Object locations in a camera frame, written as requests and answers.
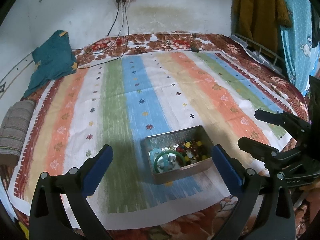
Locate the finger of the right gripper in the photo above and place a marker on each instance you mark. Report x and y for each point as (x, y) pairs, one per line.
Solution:
(290, 122)
(257, 150)

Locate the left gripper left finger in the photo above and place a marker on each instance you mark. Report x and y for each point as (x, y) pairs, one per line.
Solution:
(48, 218)

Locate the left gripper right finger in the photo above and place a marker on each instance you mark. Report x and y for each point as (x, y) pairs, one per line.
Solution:
(264, 209)

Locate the blue patterned hanging cloth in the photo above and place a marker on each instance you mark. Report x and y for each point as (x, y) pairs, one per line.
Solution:
(301, 58)

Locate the silver metal tin box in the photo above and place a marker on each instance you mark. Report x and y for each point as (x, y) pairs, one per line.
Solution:
(193, 143)

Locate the striped grey rolled pillow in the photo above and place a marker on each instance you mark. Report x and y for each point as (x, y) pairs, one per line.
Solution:
(14, 128)

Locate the striped colourful mat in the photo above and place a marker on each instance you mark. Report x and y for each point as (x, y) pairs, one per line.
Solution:
(125, 104)

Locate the mustard hanging garment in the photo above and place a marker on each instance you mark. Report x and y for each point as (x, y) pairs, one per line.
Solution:
(260, 20)

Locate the small black device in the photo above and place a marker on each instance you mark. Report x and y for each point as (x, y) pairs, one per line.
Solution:
(194, 49)

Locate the teal cloth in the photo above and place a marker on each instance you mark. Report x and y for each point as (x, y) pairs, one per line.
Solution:
(54, 59)

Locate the metal wire rack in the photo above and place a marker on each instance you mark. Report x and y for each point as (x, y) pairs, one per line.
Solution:
(260, 53)

